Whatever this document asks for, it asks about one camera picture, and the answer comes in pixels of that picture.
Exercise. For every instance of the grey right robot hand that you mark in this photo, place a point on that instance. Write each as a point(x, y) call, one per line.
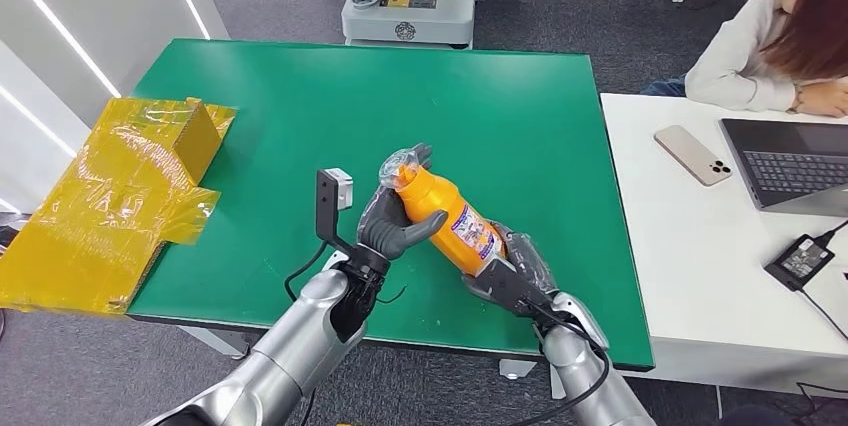
point(530, 260)

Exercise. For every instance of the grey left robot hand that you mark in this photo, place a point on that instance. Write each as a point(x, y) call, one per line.
point(387, 227)

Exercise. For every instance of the orange plastic bottle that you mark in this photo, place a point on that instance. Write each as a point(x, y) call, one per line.
point(447, 214)

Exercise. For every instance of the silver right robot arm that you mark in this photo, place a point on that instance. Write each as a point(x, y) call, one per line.
point(590, 370)

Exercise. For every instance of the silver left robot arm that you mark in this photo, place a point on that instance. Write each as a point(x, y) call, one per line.
point(291, 350)

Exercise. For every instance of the white table foot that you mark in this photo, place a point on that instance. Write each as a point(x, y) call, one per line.
point(517, 368)

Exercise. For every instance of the beige smartphone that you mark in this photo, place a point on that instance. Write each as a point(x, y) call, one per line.
point(692, 155)

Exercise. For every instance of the white table leg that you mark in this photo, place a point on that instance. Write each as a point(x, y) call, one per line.
point(212, 340)

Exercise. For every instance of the black power adapter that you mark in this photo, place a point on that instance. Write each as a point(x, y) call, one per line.
point(798, 262)

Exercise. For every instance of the yellow taped cardboard box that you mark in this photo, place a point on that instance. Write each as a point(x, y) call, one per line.
point(112, 204)

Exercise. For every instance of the dark grey laptop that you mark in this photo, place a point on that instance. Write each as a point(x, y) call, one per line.
point(792, 168)

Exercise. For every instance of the person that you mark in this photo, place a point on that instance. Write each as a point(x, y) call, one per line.
point(748, 58)

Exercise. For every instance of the person's hand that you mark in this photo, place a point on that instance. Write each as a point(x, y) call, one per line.
point(825, 98)

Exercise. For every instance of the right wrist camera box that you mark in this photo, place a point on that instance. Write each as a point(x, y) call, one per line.
point(507, 287)

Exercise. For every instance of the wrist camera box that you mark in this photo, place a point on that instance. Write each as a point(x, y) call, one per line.
point(507, 287)
point(329, 204)

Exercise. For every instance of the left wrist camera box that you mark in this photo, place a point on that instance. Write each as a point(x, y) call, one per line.
point(329, 204)

